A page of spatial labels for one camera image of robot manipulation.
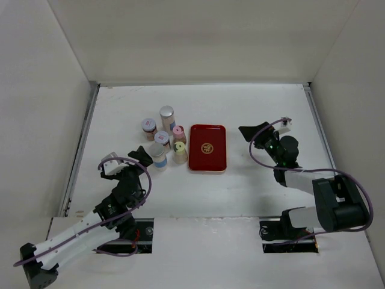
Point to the yellow-green lid spice bottle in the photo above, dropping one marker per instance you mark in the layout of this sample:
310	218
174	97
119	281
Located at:
180	153

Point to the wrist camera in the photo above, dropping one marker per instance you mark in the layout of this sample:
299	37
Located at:
284	126
112	167

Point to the pink lid spice bottle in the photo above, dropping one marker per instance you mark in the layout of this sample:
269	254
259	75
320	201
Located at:
179	134

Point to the tall jar silver lid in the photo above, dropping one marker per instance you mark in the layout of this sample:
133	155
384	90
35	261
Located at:
168	119
157	152

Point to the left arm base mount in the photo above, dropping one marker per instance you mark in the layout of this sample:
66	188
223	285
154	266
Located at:
139	239

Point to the sauce jar white lid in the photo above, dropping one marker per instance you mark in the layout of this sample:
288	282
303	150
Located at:
149	128
162	137

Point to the tall jar silver lid back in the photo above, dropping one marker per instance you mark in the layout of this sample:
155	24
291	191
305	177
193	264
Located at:
168	119

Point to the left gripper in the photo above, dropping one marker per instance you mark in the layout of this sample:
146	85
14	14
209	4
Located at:
141	155

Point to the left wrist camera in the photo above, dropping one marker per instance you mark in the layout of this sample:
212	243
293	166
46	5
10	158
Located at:
112	167

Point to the sauce jar white lid front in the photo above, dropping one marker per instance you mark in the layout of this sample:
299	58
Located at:
162	137

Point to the sauce jar white lid back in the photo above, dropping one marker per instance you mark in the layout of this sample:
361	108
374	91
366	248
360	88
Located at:
149	128

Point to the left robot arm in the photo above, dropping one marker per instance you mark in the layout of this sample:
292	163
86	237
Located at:
110	220

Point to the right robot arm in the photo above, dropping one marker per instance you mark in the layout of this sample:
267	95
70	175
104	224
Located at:
341	203

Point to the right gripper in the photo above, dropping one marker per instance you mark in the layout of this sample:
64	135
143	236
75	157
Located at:
267	134

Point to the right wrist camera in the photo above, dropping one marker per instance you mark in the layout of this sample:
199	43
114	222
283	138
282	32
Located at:
284	126

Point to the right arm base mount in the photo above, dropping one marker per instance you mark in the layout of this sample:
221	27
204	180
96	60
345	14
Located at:
276	240

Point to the red rectangular serving tray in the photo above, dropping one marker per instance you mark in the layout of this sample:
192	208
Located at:
207	148

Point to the tall jar silver lid front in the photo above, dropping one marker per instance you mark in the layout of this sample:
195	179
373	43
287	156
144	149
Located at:
157	152

